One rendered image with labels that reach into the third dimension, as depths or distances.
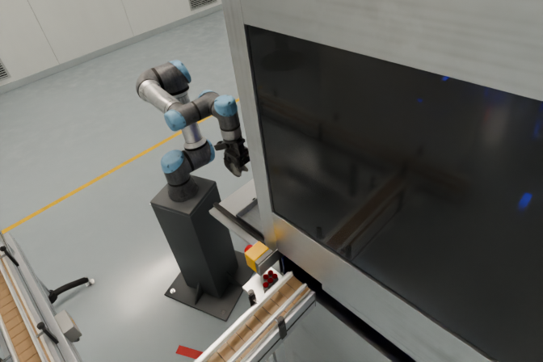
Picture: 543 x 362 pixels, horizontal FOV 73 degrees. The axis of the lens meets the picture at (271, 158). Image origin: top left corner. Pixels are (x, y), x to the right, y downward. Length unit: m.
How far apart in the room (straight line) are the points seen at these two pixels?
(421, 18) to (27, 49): 5.85
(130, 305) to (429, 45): 2.36
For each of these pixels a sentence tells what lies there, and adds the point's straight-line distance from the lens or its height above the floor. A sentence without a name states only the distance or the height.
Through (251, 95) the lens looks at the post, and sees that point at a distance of 0.90.
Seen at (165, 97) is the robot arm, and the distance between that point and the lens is 1.43.
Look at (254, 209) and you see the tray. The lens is 1.63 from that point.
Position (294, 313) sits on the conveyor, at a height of 0.93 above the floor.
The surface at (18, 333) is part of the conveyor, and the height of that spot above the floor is 0.93.
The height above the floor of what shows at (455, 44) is 1.85.
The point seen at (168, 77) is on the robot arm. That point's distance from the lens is 1.66.
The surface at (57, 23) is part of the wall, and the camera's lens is 6.21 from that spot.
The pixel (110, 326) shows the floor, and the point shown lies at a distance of 2.60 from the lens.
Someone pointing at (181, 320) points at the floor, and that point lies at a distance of 2.44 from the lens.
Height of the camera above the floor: 2.06
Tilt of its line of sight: 39 degrees down
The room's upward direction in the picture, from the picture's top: 8 degrees counter-clockwise
